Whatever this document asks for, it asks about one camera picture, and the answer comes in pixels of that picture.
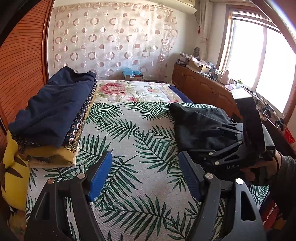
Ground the black t-shirt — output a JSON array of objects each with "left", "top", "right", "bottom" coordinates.
[{"left": 169, "top": 103, "right": 235, "bottom": 152}]

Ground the person's right forearm sleeve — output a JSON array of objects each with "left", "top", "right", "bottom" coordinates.
[{"left": 269, "top": 154, "right": 295, "bottom": 220}]

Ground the person's right hand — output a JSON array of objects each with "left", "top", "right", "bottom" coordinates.
[{"left": 240, "top": 150, "right": 281, "bottom": 183}]

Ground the palm leaf bed sheet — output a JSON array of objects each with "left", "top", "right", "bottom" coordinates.
[{"left": 24, "top": 102, "right": 266, "bottom": 240}]

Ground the wooden sideboard cabinet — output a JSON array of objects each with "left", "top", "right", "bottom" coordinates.
[{"left": 171, "top": 63, "right": 296, "bottom": 158}]

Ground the red basket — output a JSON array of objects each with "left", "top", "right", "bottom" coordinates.
[{"left": 284, "top": 128, "right": 295, "bottom": 144}]

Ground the open cardboard box on cabinet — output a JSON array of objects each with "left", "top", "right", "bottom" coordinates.
[{"left": 189, "top": 55, "right": 212, "bottom": 74}]

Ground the navy folded garment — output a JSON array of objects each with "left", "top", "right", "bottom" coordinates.
[{"left": 9, "top": 67, "right": 96, "bottom": 148}]

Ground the window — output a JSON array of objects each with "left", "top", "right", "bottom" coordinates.
[{"left": 217, "top": 3, "right": 295, "bottom": 124}]

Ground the yellow pillow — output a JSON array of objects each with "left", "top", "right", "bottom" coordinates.
[{"left": 1, "top": 132, "right": 30, "bottom": 211}]

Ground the floral blanket with navy border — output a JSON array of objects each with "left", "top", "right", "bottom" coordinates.
[{"left": 94, "top": 80, "right": 192, "bottom": 103}]

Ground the cardboard box with blue items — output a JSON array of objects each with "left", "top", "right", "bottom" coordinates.
[{"left": 122, "top": 68, "right": 143, "bottom": 81}]

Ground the circle patterned sheer curtain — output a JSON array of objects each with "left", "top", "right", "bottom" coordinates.
[{"left": 48, "top": 2, "right": 178, "bottom": 80}]

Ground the wooden louvered wardrobe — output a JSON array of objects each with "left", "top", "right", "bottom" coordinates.
[{"left": 1, "top": 0, "right": 54, "bottom": 155}]

